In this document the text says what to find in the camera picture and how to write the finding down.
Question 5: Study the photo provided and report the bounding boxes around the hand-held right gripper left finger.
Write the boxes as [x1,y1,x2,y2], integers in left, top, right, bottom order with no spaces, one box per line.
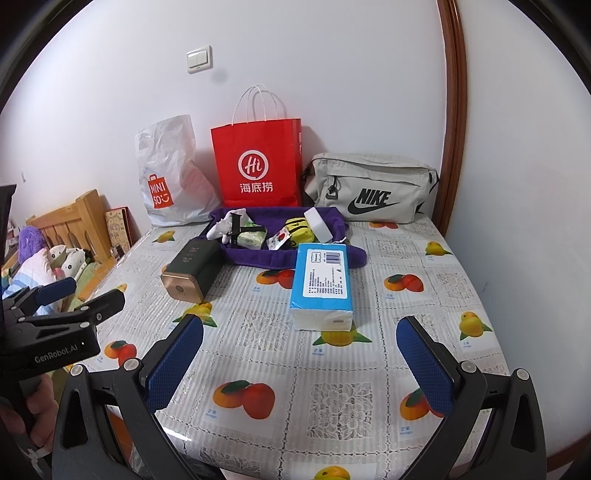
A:
[51,314,205,480]

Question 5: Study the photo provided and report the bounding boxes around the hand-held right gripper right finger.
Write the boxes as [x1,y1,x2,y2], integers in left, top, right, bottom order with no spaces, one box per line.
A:
[396,316,548,480]

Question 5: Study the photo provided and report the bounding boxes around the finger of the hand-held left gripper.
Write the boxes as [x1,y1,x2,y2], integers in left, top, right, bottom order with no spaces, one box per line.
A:
[0,277,78,320]
[18,290,126,330]

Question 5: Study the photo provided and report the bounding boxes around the purple towel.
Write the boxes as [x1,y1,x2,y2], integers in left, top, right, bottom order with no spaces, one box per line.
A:
[209,206,368,271]

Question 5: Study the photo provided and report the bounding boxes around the white sock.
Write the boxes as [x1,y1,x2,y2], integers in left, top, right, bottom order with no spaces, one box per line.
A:
[206,210,247,245]

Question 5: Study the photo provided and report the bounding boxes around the green packet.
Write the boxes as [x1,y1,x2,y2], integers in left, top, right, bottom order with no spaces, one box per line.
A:
[237,220,269,251]

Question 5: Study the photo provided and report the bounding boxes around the black strap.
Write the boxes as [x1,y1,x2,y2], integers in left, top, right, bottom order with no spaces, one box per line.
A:
[229,210,245,247]

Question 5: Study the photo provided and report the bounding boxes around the white block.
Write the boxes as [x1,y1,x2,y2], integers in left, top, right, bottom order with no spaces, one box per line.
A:
[302,207,334,244]

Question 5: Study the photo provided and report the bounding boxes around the yellow pouch black straps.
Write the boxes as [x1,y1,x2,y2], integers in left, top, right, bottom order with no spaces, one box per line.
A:
[281,217,316,246]

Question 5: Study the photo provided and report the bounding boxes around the person's left hand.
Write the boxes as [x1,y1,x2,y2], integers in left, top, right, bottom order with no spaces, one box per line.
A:
[0,374,62,457]

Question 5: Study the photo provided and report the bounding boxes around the striped pillow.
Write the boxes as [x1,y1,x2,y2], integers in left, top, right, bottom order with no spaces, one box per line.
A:
[2,249,56,296]

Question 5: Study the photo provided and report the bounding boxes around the white plush toy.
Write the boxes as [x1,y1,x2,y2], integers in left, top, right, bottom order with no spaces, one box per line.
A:
[60,249,93,278]
[46,244,70,273]

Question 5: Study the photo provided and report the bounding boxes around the wooden headboard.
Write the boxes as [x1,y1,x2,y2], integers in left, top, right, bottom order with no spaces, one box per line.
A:
[25,188,116,296]

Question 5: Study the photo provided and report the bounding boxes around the dark green box gold end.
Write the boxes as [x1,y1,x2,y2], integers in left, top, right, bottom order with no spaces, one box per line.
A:
[160,237,223,304]

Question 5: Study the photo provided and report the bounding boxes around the blue tissue pack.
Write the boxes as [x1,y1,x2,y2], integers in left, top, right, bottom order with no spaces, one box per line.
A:
[288,243,355,332]

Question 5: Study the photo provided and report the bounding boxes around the white plastic shopping bag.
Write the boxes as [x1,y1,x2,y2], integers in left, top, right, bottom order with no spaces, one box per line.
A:
[135,114,223,227]

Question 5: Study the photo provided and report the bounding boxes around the grey waist bag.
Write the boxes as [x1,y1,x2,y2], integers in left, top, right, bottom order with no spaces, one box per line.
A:
[302,152,439,224]

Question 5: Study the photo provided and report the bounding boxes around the red paper bag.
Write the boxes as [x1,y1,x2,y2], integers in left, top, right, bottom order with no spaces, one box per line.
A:
[211,84,303,208]

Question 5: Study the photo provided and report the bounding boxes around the brown wooden door frame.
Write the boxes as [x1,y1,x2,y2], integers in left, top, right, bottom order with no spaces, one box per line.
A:
[434,0,467,236]

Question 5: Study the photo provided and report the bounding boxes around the white light switch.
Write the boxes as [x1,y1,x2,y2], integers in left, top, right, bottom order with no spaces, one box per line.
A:
[186,45,214,73]

